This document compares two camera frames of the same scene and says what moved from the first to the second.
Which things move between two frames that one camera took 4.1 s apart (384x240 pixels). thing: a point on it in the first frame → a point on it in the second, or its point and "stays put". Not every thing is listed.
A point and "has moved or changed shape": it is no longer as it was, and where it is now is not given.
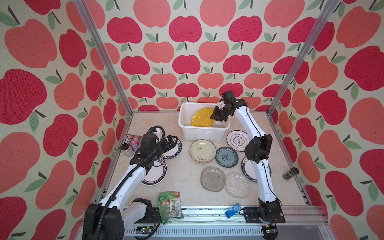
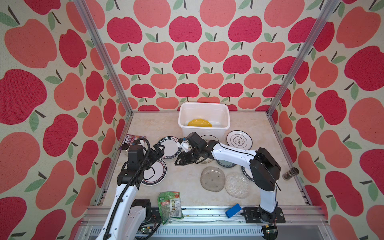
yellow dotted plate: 201,117 has moved or changed shape
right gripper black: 216,116 → 183,159
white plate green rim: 156,174 stays put
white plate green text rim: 174,152 stays put
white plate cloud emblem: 237,140 stays put
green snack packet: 170,206 stays put
